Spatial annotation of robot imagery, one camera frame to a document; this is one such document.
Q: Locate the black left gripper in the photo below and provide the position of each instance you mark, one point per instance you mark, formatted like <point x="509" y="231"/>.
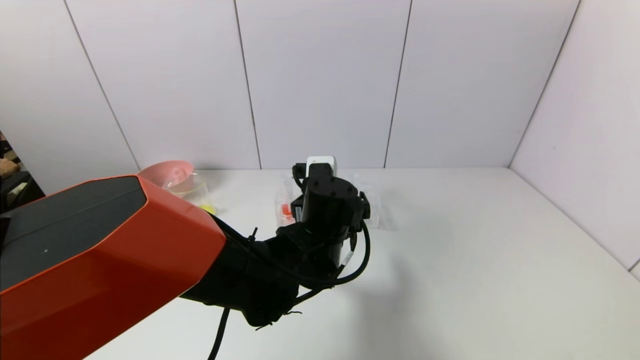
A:
<point x="298" y="209"/>

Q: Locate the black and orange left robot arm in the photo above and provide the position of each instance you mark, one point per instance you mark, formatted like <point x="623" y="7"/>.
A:
<point x="125" y="260"/>

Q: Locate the pink plastic bowl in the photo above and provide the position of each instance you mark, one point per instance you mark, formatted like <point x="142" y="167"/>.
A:
<point x="167" y="172"/>

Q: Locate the dark background furniture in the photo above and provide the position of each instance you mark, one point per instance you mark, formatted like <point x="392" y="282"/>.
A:
<point x="12" y="180"/>

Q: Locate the clear glass beaker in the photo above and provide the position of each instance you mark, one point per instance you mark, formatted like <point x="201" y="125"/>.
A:
<point x="200" y="192"/>

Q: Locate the test tube with red pigment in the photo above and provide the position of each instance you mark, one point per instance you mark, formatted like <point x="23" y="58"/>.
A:
<point x="286" y="210"/>

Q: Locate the clear plastic test tube rack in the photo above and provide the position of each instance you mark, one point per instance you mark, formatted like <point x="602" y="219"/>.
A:
<point x="380" y="212"/>

